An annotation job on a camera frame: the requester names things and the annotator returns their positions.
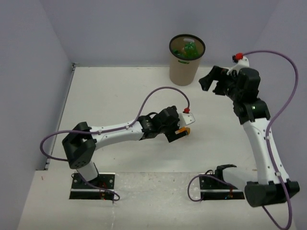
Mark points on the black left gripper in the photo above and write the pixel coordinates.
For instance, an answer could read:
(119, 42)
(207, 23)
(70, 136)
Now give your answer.
(171, 136)

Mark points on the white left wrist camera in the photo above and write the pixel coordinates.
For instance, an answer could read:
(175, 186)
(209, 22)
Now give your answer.
(185, 119)

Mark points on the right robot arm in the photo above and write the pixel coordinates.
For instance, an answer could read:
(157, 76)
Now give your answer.
(270, 184)

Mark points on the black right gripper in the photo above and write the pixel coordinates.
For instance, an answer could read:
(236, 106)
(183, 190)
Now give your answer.
(215, 74)

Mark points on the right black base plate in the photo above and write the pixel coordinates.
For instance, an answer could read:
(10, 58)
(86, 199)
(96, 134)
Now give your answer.
(214, 190)

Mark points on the orange bottle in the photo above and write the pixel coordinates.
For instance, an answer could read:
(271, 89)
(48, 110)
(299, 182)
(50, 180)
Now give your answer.
(184, 131)

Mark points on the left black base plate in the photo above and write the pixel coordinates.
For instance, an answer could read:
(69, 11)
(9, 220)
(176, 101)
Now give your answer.
(82, 191)

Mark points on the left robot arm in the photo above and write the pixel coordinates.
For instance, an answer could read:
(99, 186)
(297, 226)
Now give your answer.
(81, 143)

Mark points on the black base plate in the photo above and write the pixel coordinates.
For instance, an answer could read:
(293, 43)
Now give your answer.
(82, 191)
(214, 190)

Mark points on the green bottle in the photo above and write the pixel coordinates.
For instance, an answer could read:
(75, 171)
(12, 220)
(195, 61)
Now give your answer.
(180, 53)
(190, 50)

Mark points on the green bottle front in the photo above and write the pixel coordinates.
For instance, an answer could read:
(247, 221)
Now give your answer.
(190, 50)

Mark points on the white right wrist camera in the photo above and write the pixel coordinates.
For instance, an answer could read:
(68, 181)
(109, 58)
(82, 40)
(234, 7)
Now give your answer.
(241, 61)

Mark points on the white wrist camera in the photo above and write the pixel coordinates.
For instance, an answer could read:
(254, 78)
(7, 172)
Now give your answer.
(241, 61)
(185, 119)

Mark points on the brown cardboard bin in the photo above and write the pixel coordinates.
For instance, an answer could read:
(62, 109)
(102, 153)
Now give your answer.
(182, 71)

